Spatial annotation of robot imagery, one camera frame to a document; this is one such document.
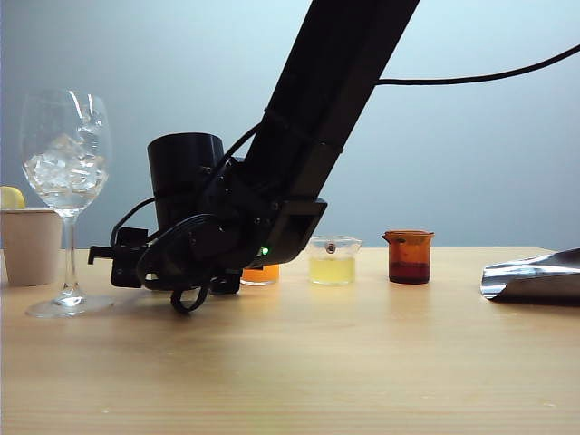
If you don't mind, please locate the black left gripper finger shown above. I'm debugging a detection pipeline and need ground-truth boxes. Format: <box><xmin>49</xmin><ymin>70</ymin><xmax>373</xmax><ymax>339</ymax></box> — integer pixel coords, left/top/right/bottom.
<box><xmin>210</xmin><ymin>270</ymin><xmax>241</xmax><ymax>295</ymax></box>
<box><xmin>88</xmin><ymin>227</ymin><xmax>150</xmax><ymax>287</ymax></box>

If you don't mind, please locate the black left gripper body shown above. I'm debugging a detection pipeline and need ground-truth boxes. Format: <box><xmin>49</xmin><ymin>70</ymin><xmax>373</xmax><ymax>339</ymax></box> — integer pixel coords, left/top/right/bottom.
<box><xmin>147</xmin><ymin>212</ymin><xmax>255</xmax><ymax>291</ymax></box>

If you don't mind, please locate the clear cup with orange juice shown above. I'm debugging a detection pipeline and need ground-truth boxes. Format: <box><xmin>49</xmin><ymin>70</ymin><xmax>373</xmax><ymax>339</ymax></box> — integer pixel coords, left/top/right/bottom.
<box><xmin>239</xmin><ymin>264</ymin><xmax>281</xmax><ymax>286</ymax></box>

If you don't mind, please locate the beige paper cup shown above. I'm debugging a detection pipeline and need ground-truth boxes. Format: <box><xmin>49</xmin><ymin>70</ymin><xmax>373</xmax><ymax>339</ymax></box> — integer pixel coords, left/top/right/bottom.
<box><xmin>0</xmin><ymin>208</ymin><xmax>63</xmax><ymax>287</ymax></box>

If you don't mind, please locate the clear cup with pale juice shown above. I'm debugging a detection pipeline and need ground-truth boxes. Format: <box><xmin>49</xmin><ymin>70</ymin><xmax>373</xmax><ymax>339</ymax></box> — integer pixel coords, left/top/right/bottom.
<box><xmin>305</xmin><ymin>235</ymin><xmax>363</xmax><ymax>286</ymax></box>

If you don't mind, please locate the amber glass measuring cup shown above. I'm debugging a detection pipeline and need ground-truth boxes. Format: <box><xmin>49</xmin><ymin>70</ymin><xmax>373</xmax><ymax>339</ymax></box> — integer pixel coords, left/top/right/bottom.
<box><xmin>382</xmin><ymin>229</ymin><xmax>435</xmax><ymax>285</ymax></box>

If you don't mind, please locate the clear wine glass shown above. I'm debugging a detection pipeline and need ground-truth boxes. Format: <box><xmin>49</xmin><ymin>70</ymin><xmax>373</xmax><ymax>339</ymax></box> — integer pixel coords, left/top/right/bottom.
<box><xmin>20</xmin><ymin>88</ymin><xmax>115</xmax><ymax>318</ymax></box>

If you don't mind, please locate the yellow lemon slice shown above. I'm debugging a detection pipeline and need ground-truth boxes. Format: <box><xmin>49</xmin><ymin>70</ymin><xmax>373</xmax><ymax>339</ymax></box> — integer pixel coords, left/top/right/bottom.
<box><xmin>0</xmin><ymin>185</ymin><xmax>26</xmax><ymax>210</ymax></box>

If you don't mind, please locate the silver foil bag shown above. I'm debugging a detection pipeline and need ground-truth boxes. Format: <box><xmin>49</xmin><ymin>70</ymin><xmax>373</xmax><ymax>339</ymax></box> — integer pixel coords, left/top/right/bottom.
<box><xmin>481</xmin><ymin>247</ymin><xmax>580</xmax><ymax>307</ymax></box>

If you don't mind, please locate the thin black camera cable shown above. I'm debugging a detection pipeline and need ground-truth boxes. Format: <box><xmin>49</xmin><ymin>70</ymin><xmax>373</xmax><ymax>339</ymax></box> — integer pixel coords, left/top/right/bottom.
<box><xmin>110</xmin><ymin>197</ymin><xmax>158</xmax><ymax>248</ymax></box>

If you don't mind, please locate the looped black cable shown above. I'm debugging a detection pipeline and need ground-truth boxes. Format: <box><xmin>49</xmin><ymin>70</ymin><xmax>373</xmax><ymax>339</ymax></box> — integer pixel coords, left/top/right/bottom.
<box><xmin>135</xmin><ymin>212</ymin><xmax>215</xmax><ymax>316</ymax></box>

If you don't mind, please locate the long black cable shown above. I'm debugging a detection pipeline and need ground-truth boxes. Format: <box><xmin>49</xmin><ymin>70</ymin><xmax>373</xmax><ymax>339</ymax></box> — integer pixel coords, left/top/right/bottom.
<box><xmin>377</xmin><ymin>43</ymin><xmax>580</xmax><ymax>87</ymax></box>

